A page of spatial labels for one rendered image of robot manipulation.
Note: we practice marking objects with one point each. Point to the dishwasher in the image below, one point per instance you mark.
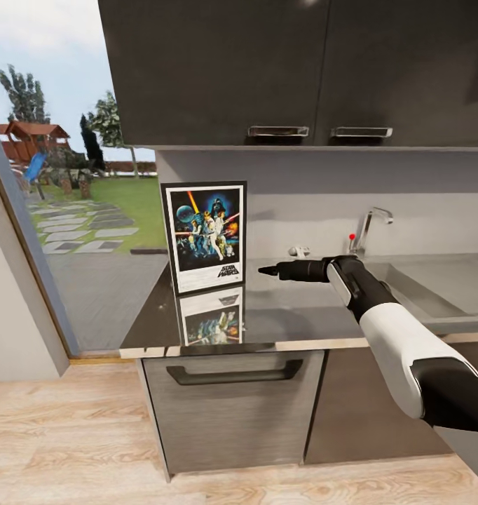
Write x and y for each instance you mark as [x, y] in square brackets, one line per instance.
[234, 410]

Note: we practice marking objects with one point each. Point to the drop in sink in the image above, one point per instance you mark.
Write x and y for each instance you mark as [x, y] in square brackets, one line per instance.
[432, 291]

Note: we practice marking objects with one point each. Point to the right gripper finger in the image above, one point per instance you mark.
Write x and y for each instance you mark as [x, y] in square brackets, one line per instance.
[273, 270]

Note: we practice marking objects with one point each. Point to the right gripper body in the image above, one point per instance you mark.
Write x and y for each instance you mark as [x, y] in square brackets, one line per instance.
[298, 270]

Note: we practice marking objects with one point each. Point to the poster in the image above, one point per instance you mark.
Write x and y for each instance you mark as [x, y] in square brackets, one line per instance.
[206, 228]

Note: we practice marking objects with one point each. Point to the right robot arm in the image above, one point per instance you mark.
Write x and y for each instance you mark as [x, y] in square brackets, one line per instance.
[427, 378]

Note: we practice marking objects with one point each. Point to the fixed window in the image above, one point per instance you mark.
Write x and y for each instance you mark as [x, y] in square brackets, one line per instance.
[85, 208]

